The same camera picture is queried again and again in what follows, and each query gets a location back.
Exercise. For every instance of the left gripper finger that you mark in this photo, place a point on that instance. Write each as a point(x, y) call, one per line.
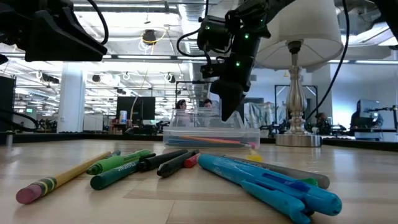
point(68, 43)

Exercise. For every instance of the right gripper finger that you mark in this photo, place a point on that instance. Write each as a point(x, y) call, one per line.
point(231, 99)

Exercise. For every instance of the clear plastic supply box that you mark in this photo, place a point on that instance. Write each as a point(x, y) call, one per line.
point(211, 133)

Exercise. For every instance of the yellow highlighter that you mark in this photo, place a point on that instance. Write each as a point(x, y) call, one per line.
point(254, 157)

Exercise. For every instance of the gray marker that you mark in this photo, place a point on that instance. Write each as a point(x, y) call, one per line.
point(295, 174)

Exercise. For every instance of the light green marker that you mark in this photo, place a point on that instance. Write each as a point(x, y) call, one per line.
point(109, 163)

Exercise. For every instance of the yellow pencil pink eraser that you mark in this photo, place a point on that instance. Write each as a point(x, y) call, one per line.
point(68, 175)

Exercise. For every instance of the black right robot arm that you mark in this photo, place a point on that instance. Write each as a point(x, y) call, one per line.
point(264, 12)

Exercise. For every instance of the person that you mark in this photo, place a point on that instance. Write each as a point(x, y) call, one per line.
point(207, 103)
point(321, 119)
point(357, 119)
point(181, 104)

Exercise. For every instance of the translucent plastic sheet cover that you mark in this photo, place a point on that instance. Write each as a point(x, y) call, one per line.
point(261, 115)

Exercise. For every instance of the white column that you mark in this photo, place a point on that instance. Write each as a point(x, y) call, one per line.
point(71, 99)

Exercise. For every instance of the white shade table lamp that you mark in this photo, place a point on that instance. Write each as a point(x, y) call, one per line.
point(298, 31)

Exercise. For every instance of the teal highlighter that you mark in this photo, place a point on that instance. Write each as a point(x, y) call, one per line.
point(236, 172)

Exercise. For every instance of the short red marker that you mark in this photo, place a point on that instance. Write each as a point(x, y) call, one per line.
point(191, 161)

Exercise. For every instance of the long ceiling light bar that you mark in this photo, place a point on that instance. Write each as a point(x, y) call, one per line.
point(143, 57)

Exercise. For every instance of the white canister blue label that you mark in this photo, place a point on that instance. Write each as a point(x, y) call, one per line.
point(123, 117)

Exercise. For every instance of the black monitor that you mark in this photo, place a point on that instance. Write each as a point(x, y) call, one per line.
point(135, 109)

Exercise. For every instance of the background black robot rig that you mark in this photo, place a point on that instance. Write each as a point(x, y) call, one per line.
point(335, 127)

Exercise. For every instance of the dark green pen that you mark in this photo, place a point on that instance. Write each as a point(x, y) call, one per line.
point(116, 153)

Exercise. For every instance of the bright computer monitor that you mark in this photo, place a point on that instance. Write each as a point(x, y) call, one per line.
point(371, 105)

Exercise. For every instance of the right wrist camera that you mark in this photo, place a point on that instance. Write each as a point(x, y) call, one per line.
point(214, 32)

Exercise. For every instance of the black frame stand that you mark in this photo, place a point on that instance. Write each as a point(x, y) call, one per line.
point(311, 86)

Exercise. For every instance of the black ceiling camera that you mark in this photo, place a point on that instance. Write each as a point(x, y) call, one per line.
point(149, 36)

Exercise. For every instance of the black aluminium table frame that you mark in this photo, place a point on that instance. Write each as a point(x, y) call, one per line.
point(77, 137)

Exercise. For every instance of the silver metal post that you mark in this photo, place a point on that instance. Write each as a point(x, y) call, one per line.
point(9, 140)

